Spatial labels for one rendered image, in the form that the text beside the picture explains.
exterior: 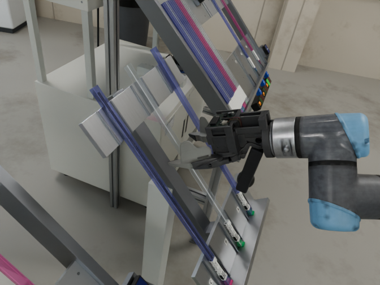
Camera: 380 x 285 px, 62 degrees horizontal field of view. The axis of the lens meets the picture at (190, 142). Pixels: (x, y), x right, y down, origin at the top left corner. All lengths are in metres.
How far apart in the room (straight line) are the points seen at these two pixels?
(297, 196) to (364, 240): 0.43
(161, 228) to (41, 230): 0.34
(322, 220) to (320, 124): 0.15
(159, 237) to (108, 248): 0.79
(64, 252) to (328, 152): 0.48
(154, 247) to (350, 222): 0.56
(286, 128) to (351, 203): 0.16
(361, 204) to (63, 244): 0.49
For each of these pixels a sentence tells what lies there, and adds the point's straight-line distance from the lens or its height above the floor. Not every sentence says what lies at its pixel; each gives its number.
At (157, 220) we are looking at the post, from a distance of 0.84.
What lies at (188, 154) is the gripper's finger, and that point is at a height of 0.99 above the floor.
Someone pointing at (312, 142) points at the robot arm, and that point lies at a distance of 0.56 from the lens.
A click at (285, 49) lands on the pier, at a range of 3.66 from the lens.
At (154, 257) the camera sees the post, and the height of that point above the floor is 0.55.
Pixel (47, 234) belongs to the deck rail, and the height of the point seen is 0.90.
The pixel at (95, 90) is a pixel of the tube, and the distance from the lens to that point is 0.56.
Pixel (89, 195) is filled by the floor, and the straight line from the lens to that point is 1.87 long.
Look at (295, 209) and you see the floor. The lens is 2.03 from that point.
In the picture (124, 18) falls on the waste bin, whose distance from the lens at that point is 3.24.
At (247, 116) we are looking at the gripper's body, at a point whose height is 1.08.
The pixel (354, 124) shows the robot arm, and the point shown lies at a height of 1.14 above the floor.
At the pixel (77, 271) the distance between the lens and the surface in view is 0.63.
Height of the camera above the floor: 1.38
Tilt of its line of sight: 38 degrees down
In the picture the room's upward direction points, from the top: 10 degrees clockwise
